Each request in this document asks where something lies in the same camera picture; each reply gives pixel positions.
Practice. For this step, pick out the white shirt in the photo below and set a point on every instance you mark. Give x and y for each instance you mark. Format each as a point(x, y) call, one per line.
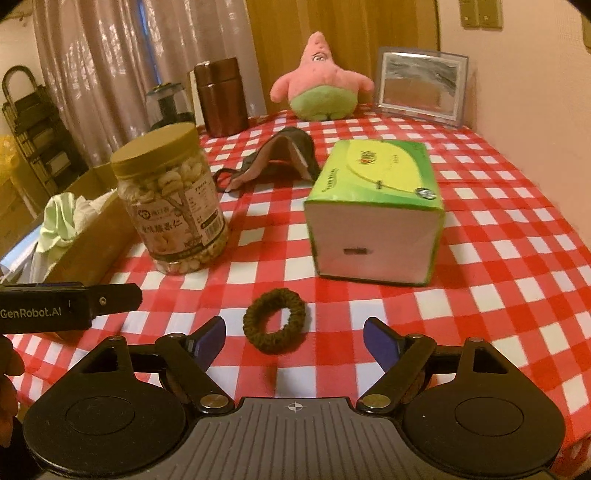
point(90, 207)

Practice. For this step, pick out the dark face mask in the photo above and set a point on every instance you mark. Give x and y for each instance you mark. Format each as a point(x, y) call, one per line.
point(302, 147)

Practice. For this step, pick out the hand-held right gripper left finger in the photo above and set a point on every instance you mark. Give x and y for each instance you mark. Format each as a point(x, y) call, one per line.
point(210, 339)

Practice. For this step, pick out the black metal rack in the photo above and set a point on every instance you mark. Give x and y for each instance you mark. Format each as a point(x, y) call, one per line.
point(41, 134)

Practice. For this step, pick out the pink starfish plush toy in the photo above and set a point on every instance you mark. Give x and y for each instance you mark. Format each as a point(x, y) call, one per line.
point(318, 74)

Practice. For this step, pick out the cardboard box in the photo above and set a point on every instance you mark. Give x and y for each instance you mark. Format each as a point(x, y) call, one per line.
point(99, 249)

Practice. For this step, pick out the light green cloth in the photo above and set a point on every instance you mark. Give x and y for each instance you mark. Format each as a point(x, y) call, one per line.
point(60, 217)

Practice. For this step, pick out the person's left hand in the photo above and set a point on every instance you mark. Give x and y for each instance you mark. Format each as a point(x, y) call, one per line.
point(9, 364)

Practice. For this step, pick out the yellow bag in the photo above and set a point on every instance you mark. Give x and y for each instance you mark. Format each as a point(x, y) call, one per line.
point(7, 157)

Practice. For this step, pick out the brown hair scrunchie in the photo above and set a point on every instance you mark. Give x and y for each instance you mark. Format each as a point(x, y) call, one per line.
point(251, 318)

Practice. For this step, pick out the beige double wall switch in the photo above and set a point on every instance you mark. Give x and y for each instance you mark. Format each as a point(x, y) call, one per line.
point(480, 14)

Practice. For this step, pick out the green tissue pack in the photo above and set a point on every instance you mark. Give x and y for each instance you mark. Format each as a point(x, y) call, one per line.
point(369, 184)

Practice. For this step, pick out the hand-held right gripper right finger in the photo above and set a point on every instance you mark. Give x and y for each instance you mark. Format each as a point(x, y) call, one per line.
point(381, 344)

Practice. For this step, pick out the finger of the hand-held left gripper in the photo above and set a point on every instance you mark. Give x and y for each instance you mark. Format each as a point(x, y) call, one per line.
point(115, 299)

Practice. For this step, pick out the silver picture frame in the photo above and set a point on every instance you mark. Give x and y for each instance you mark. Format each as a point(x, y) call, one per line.
point(415, 83)

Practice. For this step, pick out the red checkered tablecloth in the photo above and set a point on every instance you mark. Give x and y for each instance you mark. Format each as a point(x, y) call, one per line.
point(485, 230)

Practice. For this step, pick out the sheer patterned curtain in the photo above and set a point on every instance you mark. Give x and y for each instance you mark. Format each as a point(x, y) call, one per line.
point(101, 69)

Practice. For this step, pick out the cashew jar with tan lid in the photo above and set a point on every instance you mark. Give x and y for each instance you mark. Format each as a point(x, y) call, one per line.
point(175, 221)

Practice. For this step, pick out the brown cylindrical canister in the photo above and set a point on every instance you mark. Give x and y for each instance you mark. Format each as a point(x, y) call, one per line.
point(221, 101)

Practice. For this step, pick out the white wooden plaque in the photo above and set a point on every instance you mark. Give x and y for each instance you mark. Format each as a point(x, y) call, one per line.
point(196, 106)

